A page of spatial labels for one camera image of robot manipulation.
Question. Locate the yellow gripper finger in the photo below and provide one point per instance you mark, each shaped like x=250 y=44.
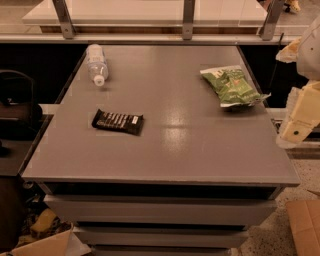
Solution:
x=289 y=53
x=302 y=116

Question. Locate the green jalapeno chip bag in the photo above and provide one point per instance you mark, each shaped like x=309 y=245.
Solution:
x=232 y=87

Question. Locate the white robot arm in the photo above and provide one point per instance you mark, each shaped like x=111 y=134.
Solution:
x=308 y=64

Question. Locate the grey drawer cabinet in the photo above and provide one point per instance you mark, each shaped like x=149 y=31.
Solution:
x=191 y=183

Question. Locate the cardboard box lower right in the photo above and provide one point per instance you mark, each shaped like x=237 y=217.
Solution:
x=304 y=219

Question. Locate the cardboard box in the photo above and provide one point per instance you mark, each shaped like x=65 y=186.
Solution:
x=63 y=243
x=304 y=219

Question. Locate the black chocolate bar wrapper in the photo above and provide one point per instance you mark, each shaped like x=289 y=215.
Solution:
x=125 y=123

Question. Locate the clear plastic water bottle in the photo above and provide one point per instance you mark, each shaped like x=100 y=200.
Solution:
x=97 y=64

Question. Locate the black chair left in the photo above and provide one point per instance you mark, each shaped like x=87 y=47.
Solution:
x=20 y=113

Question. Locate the cardboard box lower left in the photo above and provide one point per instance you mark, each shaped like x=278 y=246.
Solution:
x=63 y=243

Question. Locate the yellow sponge on floor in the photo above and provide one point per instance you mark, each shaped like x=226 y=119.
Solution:
x=44 y=221

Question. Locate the metal rail bracket right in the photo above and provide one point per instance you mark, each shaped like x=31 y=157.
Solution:
x=274 y=9

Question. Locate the metal rail bracket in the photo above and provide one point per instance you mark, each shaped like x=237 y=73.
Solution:
x=274 y=9
x=188 y=18
x=64 y=19

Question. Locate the metal rail bracket middle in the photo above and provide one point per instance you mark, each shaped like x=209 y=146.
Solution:
x=188 y=18

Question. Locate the metal rail bracket left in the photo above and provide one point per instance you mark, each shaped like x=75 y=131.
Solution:
x=64 y=19

